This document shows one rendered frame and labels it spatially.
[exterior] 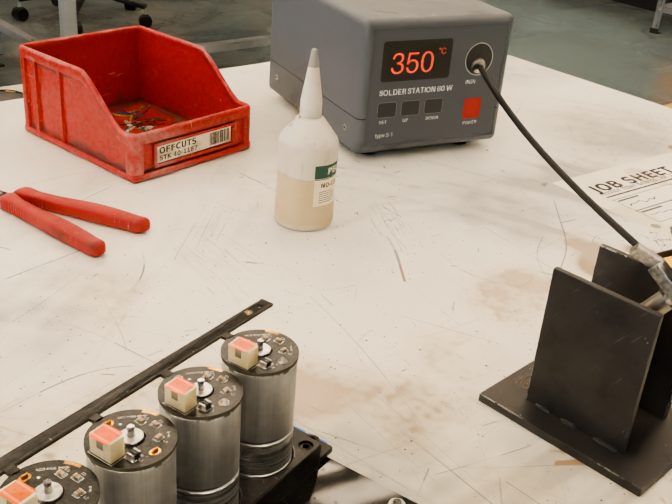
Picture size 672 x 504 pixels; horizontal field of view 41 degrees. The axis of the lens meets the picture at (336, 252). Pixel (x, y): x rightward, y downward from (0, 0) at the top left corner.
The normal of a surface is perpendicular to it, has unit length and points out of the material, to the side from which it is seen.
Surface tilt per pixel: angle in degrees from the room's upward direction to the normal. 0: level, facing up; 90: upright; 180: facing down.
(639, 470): 0
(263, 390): 90
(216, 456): 90
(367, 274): 0
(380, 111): 90
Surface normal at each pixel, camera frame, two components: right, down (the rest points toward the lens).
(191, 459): -0.12, 0.45
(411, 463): 0.07, -0.88
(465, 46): 0.44, 0.44
